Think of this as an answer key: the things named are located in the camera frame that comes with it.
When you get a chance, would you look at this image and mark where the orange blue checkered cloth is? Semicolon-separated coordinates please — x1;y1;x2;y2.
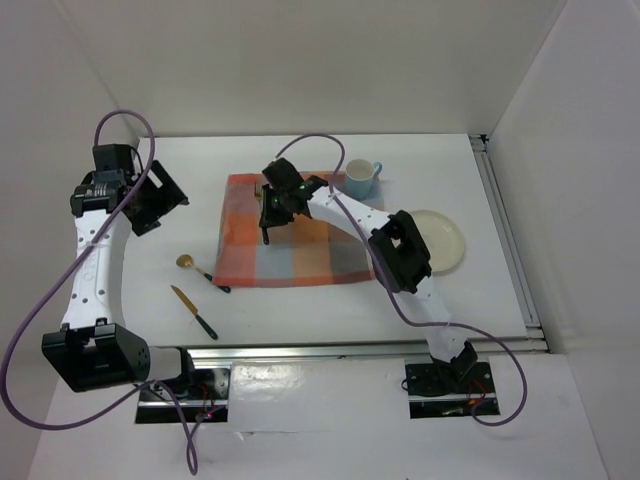
212;173;374;288

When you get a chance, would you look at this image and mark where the light blue mug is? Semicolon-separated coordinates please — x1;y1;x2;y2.
344;159;383;201

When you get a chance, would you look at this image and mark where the cream ceramic plate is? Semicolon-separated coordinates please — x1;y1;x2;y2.
411;210;466;274

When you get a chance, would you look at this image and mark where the gold fork green handle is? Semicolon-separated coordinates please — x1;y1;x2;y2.
254;183;263;201

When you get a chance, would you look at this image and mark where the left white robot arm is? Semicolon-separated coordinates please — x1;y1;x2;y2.
42;144;198;399

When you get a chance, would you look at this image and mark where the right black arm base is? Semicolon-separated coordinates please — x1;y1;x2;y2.
400;362;500;419

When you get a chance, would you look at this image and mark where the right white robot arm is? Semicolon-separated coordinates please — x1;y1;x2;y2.
256;158;478;392

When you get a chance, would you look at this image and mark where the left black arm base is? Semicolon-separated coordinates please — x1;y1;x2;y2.
135;365;231;425

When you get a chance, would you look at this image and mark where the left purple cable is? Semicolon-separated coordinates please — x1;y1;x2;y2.
0;108;216;476

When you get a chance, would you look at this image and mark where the purple cable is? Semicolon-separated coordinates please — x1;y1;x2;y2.
0;108;216;476
273;132;527;426

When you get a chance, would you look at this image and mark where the gold spoon green handle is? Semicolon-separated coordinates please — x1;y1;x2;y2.
176;254;231;294

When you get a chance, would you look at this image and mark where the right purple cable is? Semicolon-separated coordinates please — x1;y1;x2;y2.
273;132;527;426

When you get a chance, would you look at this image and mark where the gold knife green handle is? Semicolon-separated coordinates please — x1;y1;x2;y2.
171;285;219;341

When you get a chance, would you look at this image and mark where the aluminium front rail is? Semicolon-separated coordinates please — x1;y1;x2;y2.
79;337;549;364

